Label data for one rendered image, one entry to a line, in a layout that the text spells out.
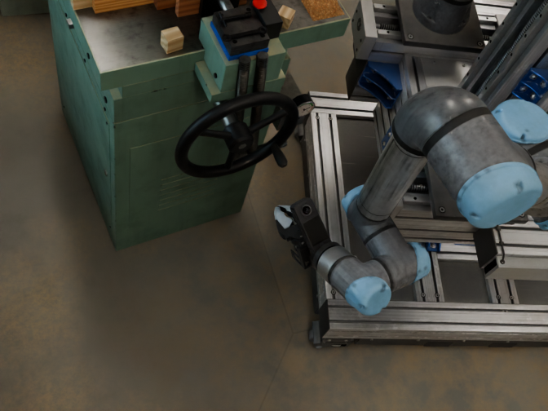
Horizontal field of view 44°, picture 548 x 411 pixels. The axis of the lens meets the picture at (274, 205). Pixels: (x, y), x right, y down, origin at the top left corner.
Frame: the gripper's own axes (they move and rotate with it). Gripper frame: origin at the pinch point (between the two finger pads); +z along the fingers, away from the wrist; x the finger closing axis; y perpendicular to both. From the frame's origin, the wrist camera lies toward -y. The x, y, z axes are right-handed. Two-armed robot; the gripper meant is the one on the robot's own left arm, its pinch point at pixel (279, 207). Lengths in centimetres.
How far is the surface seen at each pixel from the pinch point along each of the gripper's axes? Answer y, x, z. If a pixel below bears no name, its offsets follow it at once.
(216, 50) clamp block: -34.9, 0.3, 11.9
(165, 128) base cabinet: -11.9, -10.4, 32.7
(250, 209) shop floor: 48, 15, 64
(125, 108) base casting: -24.3, -18.7, 26.8
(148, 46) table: -37.0, -10.2, 23.0
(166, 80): -28.2, -8.8, 22.9
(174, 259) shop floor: 47, -17, 58
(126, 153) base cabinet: -8.0, -21.0, 36.7
